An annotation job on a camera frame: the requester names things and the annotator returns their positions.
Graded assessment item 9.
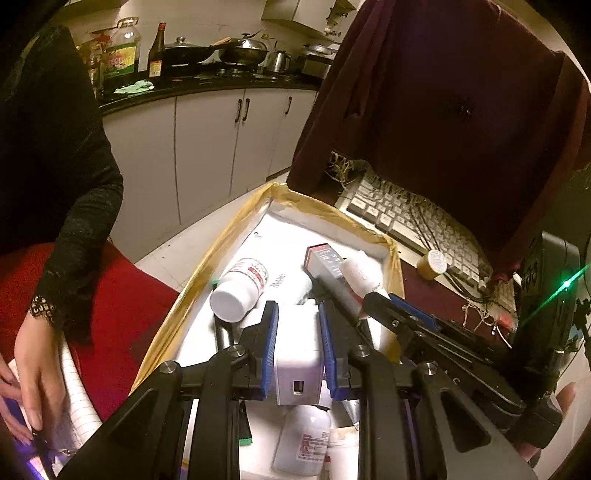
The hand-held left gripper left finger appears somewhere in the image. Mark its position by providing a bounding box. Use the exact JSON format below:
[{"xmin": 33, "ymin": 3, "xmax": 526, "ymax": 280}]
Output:
[{"xmin": 55, "ymin": 300, "xmax": 281, "ymax": 480}]

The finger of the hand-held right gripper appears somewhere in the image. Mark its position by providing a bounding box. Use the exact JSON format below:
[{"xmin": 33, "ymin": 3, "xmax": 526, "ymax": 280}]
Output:
[
  {"xmin": 388, "ymin": 294, "xmax": 509, "ymax": 366},
  {"xmin": 361, "ymin": 291, "xmax": 526, "ymax": 408}
]

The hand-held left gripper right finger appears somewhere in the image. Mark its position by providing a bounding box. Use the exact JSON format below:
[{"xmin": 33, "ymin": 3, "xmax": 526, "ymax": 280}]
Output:
[{"xmin": 318, "ymin": 299, "xmax": 540, "ymax": 480}]

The white charger with port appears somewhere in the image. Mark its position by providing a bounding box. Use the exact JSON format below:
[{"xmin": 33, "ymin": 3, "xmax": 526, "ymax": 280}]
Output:
[{"xmin": 272, "ymin": 302, "xmax": 324, "ymax": 407}]

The white plastic bottle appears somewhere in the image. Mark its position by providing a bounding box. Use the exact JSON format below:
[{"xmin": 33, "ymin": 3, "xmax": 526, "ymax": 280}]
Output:
[
  {"xmin": 272, "ymin": 405, "xmax": 332, "ymax": 477},
  {"xmin": 339, "ymin": 249, "xmax": 386, "ymax": 305}
]

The short silver tube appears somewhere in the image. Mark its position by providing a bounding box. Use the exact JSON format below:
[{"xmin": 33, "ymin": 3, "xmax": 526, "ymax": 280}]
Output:
[{"xmin": 339, "ymin": 399, "xmax": 362, "ymax": 428}]

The white bottle red print label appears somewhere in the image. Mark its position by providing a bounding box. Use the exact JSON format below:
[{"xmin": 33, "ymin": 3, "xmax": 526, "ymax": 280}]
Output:
[{"xmin": 209, "ymin": 257, "xmax": 270, "ymax": 324}]

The small carton red end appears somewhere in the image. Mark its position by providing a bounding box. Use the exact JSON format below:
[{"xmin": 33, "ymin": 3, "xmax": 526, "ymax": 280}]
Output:
[{"xmin": 305, "ymin": 244, "xmax": 356, "ymax": 287}]

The white box yellow tape rim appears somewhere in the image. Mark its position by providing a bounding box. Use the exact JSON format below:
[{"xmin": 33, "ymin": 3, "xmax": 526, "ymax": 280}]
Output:
[{"xmin": 131, "ymin": 182, "xmax": 404, "ymax": 480}]

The person's right hand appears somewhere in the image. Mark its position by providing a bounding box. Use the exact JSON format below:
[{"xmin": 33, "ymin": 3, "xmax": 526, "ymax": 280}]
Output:
[{"xmin": 518, "ymin": 381, "xmax": 579, "ymax": 461}]

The black light stand clamp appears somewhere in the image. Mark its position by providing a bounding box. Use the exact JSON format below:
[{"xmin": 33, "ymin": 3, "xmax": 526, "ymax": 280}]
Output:
[{"xmin": 573, "ymin": 295, "xmax": 591, "ymax": 361}]

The black monitor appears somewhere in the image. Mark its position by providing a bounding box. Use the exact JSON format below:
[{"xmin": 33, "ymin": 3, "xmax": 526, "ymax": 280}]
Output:
[{"xmin": 545, "ymin": 171, "xmax": 591, "ymax": 278}]

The white keyboard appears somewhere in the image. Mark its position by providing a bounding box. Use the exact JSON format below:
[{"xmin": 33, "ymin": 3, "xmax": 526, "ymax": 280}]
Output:
[{"xmin": 335, "ymin": 171, "xmax": 518, "ymax": 315}]

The grid paper notebook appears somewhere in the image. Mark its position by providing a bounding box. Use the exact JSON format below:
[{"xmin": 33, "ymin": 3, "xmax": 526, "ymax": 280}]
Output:
[{"xmin": 9, "ymin": 337, "xmax": 105, "ymax": 462}]

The white base cabinet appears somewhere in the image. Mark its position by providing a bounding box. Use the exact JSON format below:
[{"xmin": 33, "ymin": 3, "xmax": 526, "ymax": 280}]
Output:
[{"xmin": 102, "ymin": 88, "xmax": 319, "ymax": 259}]

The maroon cloth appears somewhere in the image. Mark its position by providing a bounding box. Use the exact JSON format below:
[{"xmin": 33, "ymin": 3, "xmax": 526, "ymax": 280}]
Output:
[{"xmin": 286, "ymin": 0, "xmax": 591, "ymax": 278}]

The steel kettle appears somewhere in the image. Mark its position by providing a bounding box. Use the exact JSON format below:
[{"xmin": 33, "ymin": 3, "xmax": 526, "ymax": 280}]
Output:
[{"xmin": 265, "ymin": 44, "xmax": 293, "ymax": 73}]

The black kitchen counter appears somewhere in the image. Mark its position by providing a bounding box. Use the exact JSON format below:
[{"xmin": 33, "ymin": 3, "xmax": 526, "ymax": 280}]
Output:
[{"xmin": 99, "ymin": 69, "xmax": 324, "ymax": 116}]

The steel pot with lid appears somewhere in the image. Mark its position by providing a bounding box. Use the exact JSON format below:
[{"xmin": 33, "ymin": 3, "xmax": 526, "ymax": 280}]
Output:
[{"xmin": 219, "ymin": 31, "xmax": 271, "ymax": 65}]

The green rag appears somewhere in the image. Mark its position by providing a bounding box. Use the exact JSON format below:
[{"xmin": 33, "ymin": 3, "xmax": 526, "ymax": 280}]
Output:
[{"xmin": 115, "ymin": 79, "xmax": 155, "ymax": 95}]

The black wok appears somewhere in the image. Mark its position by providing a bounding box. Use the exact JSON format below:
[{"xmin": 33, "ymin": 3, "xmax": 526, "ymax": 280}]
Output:
[{"xmin": 164, "ymin": 37, "xmax": 232, "ymax": 65}]

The dark sauce bottle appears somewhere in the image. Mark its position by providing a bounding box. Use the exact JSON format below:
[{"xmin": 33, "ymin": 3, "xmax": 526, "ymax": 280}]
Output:
[{"xmin": 148, "ymin": 22, "xmax": 168, "ymax": 78}]

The cooking oil bottle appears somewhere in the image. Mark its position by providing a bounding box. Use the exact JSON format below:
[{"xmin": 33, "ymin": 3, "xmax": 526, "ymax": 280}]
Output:
[{"xmin": 104, "ymin": 17, "xmax": 141, "ymax": 81}]

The group of glass jars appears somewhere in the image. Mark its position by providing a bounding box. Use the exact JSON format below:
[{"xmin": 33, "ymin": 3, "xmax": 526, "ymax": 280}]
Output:
[{"xmin": 76, "ymin": 32, "xmax": 109, "ymax": 88}]

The black cable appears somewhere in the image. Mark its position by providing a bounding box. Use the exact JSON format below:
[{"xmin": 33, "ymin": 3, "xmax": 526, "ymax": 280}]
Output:
[{"xmin": 402, "ymin": 194, "xmax": 444, "ymax": 250}]

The white wall cabinet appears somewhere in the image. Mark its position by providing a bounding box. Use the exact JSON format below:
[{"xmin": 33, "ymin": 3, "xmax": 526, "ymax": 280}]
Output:
[{"xmin": 261, "ymin": 0, "xmax": 356, "ymax": 40}]

